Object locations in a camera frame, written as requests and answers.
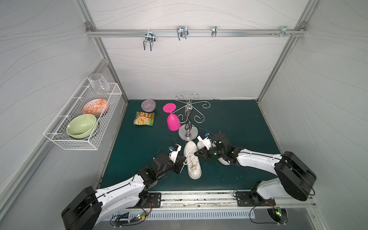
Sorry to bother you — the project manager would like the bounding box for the white shoelace of shoe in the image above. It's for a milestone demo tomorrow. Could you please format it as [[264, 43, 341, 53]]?
[[184, 153, 199, 168]]

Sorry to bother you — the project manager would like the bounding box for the white knit sneaker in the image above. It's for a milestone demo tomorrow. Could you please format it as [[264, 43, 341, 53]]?
[[196, 141, 230, 166], [184, 141, 202, 180]]

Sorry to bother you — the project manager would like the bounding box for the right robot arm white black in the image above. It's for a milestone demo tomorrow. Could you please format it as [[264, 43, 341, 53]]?
[[195, 133, 317, 205]]

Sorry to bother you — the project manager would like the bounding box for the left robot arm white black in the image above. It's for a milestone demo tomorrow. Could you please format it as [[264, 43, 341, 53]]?
[[61, 154, 186, 230]]

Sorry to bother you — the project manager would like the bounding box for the chrome glass holder stand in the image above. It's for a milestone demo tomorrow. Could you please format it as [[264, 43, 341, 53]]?
[[173, 93, 211, 141]]

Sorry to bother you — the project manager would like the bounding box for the green dark table mat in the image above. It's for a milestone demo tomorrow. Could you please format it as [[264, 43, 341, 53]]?
[[100, 100, 279, 191]]

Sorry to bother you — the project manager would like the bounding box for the pink plastic wine glass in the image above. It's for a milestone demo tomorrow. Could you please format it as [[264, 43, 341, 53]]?
[[163, 103, 181, 131]]

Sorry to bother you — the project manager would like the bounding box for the green snack packet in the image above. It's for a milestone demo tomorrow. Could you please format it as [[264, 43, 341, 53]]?
[[133, 112, 155, 127]]

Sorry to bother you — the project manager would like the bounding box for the lilac ceramic bowl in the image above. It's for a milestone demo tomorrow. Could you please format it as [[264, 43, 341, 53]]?
[[141, 99, 156, 113]]

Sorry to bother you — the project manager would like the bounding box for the orange patterned bowl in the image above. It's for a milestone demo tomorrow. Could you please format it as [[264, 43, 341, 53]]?
[[82, 99, 109, 117]]

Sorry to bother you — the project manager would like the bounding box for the green ceramic bowl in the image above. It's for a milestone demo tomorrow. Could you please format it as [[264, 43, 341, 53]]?
[[66, 114, 97, 140]]

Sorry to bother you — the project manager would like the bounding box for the clear drinking glass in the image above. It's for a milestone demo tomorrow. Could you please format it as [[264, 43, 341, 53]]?
[[88, 73, 110, 94]]

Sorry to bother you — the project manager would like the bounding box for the small metal hook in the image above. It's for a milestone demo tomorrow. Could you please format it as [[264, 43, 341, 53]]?
[[211, 26, 217, 38]]

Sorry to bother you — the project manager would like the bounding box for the metal double hook middle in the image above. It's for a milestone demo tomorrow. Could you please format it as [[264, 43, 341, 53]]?
[[176, 26, 189, 41]]

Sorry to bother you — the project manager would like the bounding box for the metal double hook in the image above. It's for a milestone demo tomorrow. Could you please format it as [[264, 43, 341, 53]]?
[[143, 32, 156, 51], [176, 26, 189, 41]]

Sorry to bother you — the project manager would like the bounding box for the metal double hook left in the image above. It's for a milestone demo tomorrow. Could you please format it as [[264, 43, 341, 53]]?
[[143, 32, 156, 51]]

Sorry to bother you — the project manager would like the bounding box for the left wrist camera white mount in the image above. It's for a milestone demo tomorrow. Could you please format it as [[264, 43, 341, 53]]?
[[169, 144, 182, 163]]

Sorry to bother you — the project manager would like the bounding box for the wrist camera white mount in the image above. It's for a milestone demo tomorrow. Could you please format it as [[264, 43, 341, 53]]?
[[169, 144, 182, 163], [197, 133, 213, 150]]

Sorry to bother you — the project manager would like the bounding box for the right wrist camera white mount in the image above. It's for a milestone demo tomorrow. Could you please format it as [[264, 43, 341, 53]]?
[[197, 133, 213, 150]]

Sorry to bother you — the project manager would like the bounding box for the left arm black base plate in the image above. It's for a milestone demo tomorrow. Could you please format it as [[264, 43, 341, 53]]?
[[132, 191, 162, 209]]

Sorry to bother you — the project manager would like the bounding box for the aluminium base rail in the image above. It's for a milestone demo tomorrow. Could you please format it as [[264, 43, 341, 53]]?
[[150, 190, 317, 210]]

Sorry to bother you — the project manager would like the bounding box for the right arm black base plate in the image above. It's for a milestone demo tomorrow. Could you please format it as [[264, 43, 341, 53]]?
[[232, 190, 276, 207]]

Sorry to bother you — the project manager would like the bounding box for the black cable bundle left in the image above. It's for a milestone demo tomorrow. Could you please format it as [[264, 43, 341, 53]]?
[[110, 201, 153, 228]]

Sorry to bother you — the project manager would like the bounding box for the white wire wall basket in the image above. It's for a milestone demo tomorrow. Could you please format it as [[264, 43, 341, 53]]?
[[43, 79, 122, 150]]

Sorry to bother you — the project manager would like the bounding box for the black cable right base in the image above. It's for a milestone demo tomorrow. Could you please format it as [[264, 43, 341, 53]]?
[[248, 201, 288, 225]]

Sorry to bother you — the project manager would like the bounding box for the aluminium crossbar rail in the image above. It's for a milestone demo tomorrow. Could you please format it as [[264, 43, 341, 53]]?
[[86, 23, 307, 38]]

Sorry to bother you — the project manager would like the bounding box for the metal hook bracket right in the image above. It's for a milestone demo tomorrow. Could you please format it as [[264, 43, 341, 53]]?
[[270, 26, 296, 38]]

